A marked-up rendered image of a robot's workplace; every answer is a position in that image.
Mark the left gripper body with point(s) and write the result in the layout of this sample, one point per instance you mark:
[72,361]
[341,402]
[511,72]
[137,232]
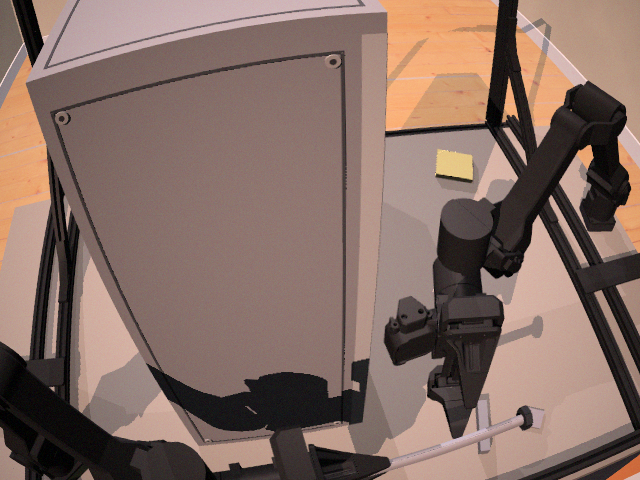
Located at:
[475,311]

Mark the pale yellow flat block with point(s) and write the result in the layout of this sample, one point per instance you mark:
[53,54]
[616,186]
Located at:
[454,166]

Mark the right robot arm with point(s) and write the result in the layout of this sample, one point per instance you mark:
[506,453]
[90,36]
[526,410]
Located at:
[28,399]

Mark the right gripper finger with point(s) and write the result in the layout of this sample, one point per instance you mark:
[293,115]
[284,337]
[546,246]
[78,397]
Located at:
[339,465]
[373,476]

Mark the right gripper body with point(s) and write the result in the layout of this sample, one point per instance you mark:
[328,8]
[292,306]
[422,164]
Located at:
[292,457]

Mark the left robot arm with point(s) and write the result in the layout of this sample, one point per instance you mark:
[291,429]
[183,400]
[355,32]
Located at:
[466,224]

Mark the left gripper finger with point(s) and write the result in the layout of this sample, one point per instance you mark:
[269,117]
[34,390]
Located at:
[473,351]
[452,402]

